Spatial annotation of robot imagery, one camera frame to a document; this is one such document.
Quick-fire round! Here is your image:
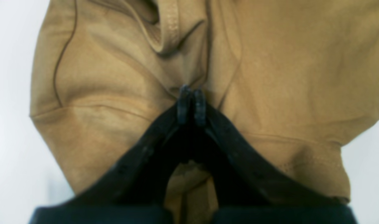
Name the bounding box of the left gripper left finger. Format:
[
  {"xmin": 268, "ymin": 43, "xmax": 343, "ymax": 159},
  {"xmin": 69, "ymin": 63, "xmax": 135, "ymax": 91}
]
[{"xmin": 29, "ymin": 85, "xmax": 193, "ymax": 224}]

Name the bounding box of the tan brown t-shirt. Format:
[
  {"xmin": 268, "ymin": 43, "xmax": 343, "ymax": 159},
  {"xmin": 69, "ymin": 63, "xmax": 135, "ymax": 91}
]
[{"xmin": 30, "ymin": 0, "xmax": 379, "ymax": 224}]

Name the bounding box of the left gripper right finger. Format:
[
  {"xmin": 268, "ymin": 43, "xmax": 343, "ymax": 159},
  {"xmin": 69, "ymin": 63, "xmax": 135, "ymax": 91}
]
[{"xmin": 193, "ymin": 90, "xmax": 356, "ymax": 224}]

